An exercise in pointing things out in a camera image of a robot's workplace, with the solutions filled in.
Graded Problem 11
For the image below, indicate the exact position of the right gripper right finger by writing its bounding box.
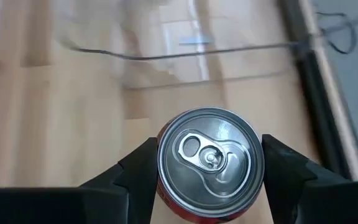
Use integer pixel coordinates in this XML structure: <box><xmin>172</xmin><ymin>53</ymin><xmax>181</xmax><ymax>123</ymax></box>
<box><xmin>260</xmin><ymin>133</ymin><xmax>358</xmax><ymax>224</ymax></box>

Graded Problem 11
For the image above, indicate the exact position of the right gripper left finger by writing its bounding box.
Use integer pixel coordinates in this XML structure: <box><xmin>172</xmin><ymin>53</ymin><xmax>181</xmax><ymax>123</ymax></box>
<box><xmin>0</xmin><ymin>136</ymin><xmax>160</xmax><ymax>224</ymax></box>

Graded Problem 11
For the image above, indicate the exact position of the red soda can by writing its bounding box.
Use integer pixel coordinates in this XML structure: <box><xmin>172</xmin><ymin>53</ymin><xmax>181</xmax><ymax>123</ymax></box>
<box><xmin>156</xmin><ymin>106</ymin><xmax>265</xmax><ymax>224</ymax></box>

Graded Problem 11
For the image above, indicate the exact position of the clear plastic bin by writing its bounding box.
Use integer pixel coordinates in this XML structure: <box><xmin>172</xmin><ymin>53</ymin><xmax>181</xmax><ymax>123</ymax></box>
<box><xmin>51</xmin><ymin>0</ymin><xmax>310</xmax><ymax>91</ymax></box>

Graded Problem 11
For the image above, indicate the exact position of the black aluminium table frame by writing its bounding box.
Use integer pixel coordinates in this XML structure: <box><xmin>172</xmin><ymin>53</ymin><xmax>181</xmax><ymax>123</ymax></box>
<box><xmin>278</xmin><ymin>0</ymin><xmax>358</xmax><ymax>181</ymax></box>

